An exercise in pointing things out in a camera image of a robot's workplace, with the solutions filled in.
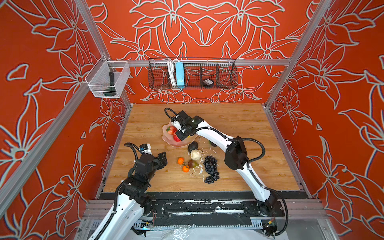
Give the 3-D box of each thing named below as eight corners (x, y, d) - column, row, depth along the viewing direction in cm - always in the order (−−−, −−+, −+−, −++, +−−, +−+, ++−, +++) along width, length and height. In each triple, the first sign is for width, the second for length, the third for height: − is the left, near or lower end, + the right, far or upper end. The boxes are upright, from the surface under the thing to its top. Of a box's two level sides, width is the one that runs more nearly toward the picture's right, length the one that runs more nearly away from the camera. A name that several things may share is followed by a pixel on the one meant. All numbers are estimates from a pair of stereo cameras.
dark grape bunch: (204, 184, 82) (205, 181, 79) (203, 158, 92) (203, 155, 89) (218, 183, 82) (219, 181, 79) (215, 158, 92) (216, 155, 89)
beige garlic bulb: (190, 161, 91) (190, 157, 87) (190, 153, 95) (190, 149, 91) (201, 161, 91) (201, 157, 87) (201, 152, 95) (201, 149, 91)
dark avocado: (190, 153, 94) (190, 150, 90) (186, 149, 96) (186, 145, 93) (198, 148, 97) (199, 144, 93) (194, 143, 99) (194, 139, 95)
